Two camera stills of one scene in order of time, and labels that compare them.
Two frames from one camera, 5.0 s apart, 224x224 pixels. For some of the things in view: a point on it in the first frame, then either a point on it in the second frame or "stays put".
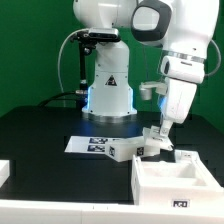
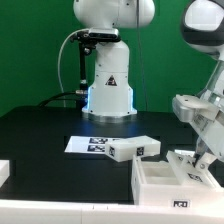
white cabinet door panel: x=152 y=137 → x=187 y=173
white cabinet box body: x=174 y=184 stays put
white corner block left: x=4 y=171 stays put
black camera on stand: x=87 y=42 stays put
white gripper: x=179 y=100 → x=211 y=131
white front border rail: x=13 y=211 stays put
